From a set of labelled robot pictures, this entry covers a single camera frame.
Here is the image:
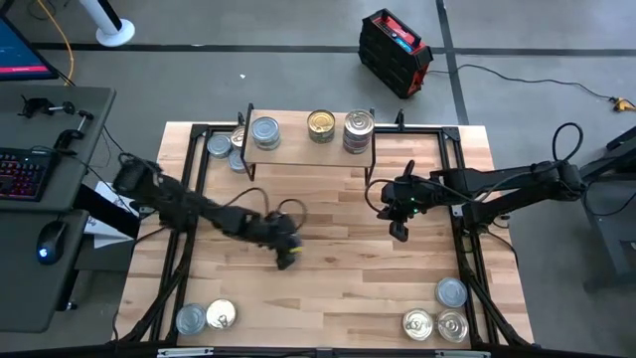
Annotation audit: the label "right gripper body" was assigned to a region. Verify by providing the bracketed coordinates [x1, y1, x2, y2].
[378, 178, 433, 223]

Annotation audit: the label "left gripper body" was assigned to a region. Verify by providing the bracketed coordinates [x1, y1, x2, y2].
[262, 212, 303, 255]

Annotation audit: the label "wooden shelf black legs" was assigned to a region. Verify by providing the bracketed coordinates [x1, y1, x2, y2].
[239, 102, 378, 186]

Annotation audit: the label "pale gold lid can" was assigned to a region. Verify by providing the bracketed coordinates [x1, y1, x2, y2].
[400, 307, 435, 342]
[435, 308, 470, 344]

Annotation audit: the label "red black tool case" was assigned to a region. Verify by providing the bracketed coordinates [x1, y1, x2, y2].
[357, 7, 434, 99]

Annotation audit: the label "black floor tape strip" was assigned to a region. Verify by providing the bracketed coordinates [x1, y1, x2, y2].
[29, 42, 636, 57]
[435, 0, 471, 125]

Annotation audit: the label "black flat plate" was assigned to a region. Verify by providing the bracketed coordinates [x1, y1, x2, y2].
[74, 183, 143, 240]

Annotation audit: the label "white paper sheets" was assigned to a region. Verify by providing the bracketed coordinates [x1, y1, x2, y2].
[81, 181, 143, 250]

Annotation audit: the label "dark grey side table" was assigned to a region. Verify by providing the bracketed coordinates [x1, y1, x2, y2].
[546, 123, 636, 292]

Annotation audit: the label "black computer mouse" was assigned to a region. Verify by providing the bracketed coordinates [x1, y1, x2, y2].
[35, 220, 69, 267]

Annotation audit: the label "black desk clamp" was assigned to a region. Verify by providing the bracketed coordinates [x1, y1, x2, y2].
[18, 94, 79, 119]
[52, 108, 95, 153]

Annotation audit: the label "yellow power plug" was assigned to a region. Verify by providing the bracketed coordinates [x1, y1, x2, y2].
[609, 96, 636, 113]

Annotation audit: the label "dark grey desk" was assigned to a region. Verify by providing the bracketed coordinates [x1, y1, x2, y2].
[0, 85, 118, 333]

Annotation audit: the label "white round floor stand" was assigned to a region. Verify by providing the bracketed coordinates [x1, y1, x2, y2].
[79, 0, 136, 49]

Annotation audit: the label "backlit keyboard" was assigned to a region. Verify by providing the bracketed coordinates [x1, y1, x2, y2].
[0, 146, 57, 203]

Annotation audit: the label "computer monitor blue screen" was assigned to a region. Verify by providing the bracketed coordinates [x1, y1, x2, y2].
[0, 13, 60, 84]

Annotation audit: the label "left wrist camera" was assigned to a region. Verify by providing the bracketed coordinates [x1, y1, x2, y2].
[275, 248, 298, 272]

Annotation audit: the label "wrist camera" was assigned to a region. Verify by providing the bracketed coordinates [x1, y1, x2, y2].
[275, 248, 298, 272]
[389, 221, 410, 244]

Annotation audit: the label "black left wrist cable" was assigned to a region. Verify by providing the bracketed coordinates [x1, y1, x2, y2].
[275, 198, 309, 231]

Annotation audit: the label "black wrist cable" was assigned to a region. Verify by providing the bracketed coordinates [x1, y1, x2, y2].
[364, 159, 416, 216]
[275, 198, 309, 231]

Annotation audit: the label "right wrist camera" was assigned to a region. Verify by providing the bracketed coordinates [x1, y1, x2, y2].
[389, 221, 410, 244]

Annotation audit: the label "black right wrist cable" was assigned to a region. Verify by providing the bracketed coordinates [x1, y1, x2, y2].
[364, 159, 416, 216]

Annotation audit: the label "black left forearm cable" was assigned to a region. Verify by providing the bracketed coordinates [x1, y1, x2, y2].
[222, 186, 273, 216]

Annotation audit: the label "black table frame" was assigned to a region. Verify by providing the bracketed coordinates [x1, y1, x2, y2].
[116, 111, 536, 358]

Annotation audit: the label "black floor cable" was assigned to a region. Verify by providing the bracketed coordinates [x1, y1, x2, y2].
[426, 62, 617, 103]

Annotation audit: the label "black right shoulder cable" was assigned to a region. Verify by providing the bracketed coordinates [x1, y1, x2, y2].
[551, 121, 586, 168]

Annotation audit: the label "yellow cable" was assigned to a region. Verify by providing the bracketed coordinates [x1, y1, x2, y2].
[35, 0, 76, 86]

